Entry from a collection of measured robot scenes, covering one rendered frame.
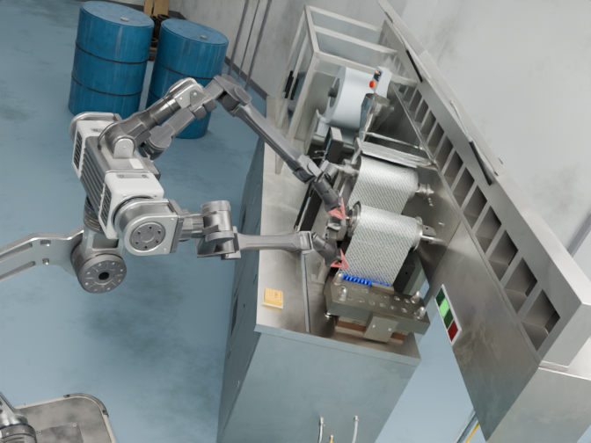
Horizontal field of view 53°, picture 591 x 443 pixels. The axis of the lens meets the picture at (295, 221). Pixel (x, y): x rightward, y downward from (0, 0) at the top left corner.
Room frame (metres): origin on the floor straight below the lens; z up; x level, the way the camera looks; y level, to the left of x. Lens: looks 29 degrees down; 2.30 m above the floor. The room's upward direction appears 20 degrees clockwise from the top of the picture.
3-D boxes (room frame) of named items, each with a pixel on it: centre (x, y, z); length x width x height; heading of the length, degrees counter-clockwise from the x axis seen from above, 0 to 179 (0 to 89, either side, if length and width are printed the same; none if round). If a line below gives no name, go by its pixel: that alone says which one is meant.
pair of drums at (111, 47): (5.00, 1.67, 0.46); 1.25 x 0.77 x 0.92; 130
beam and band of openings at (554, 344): (2.79, -0.45, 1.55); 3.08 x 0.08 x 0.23; 11
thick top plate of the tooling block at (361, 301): (1.94, -0.41, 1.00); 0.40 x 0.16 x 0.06; 101
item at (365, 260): (2.04, -0.34, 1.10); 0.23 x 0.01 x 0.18; 101
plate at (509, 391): (2.81, -0.52, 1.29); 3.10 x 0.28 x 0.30; 11
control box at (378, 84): (2.62, -0.14, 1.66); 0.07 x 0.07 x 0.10; 29
